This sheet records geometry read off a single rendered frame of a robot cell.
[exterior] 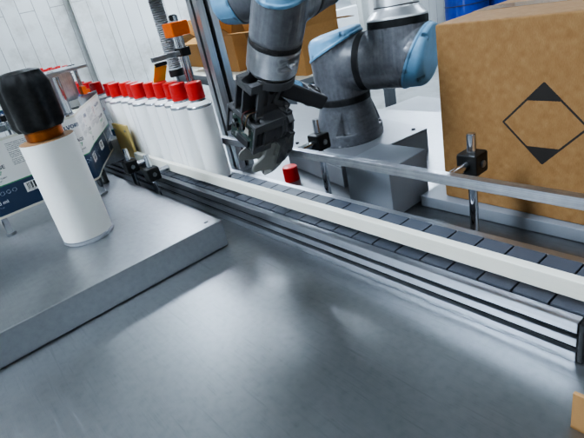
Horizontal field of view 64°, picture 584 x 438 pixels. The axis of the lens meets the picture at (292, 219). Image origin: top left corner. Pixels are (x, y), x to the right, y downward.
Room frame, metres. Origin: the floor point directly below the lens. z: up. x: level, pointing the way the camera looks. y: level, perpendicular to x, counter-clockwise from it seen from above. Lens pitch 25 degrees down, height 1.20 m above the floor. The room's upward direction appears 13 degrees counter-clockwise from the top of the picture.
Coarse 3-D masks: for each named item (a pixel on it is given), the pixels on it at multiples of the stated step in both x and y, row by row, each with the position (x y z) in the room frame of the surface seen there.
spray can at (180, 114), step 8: (176, 88) 0.98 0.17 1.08; (184, 88) 0.99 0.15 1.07; (176, 96) 0.98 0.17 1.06; (184, 96) 0.99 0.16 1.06; (176, 104) 0.98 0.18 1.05; (184, 104) 0.98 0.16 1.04; (176, 112) 0.98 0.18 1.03; (184, 112) 0.97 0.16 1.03; (176, 120) 0.98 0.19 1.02; (184, 120) 0.97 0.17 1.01; (176, 128) 0.99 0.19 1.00; (184, 128) 0.97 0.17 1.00; (192, 128) 0.98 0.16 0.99; (184, 136) 0.98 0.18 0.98; (192, 136) 0.97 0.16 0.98; (184, 144) 0.98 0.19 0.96; (192, 144) 0.97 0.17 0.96; (184, 152) 0.99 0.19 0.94; (192, 152) 0.97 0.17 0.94; (192, 160) 0.98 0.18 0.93; (200, 160) 0.98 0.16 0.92; (200, 168) 0.97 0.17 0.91
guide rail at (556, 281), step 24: (192, 168) 0.96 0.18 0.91; (240, 192) 0.81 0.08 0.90; (264, 192) 0.74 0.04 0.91; (336, 216) 0.60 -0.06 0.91; (360, 216) 0.57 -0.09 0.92; (408, 240) 0.50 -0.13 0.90; (432, 240) 0.47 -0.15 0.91; (480, 264) 0.42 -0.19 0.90; (504, 264) 0.40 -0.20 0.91; (528, 264) 0.38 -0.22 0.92; (552, 288) 0.36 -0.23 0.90; (576, 288) 0.34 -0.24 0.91
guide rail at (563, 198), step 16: (240, 144) 0.92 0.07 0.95; (320, 160) 0.73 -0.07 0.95; (336, 160) 0.69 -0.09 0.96; (352, 160) 0.67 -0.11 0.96; (368, 160) 0.65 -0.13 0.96; (416, 176) 0.57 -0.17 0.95; (432, 176) 0.55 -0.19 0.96; (448, 176) 0.53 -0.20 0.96; (464, 176) 0.52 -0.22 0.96; (496, 192) 0.48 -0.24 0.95; (512, 192) 0.47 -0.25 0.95; (528, 192) 0.45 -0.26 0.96; (544, 192) 0.44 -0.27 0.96; (560, 192) 0.43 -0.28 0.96; (576, 192) 0.42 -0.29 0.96; (576, 208) 0.41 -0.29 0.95
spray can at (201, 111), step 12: (192, 84) 0.95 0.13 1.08; (192, 96) 0.95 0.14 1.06; (204, 96) 0.96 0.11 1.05; (192, 108) 0.94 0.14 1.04; (204, 108) 0.94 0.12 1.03; (192, 120) 0.95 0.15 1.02; (204, 120) 0.94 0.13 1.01; (204, 132) 0.94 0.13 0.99; (216, 132) 0.95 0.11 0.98; (204, 144) 0.94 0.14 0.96; (216, 144) 0.94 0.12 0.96; (204, 156) 0.94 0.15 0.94; (216, 156) 0.94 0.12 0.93; (204, 168) 0.96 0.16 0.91; (216, 168) 0.94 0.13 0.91; (228, 168) 0.95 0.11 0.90
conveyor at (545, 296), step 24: (216, 192) 0.89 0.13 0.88; (288, 192) 0.80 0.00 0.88; (288, 216) 0.70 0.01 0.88; (312, 216) 0.68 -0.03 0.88; (384, 216) 0.62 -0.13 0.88; (360, 240) 0.57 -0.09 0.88; (384, 240) 0.55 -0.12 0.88; (456, 240) 0.51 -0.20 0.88; (480, 240) 0.50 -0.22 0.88; (432, 264) 0.47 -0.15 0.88; (456, 264) 0.46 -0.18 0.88; (552, 264) 0.42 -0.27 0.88; (576, 264) 0.41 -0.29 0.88; (504, 288) 0.40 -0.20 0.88; (528, 288) 0.39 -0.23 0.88; (576, 312) 0.34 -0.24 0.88
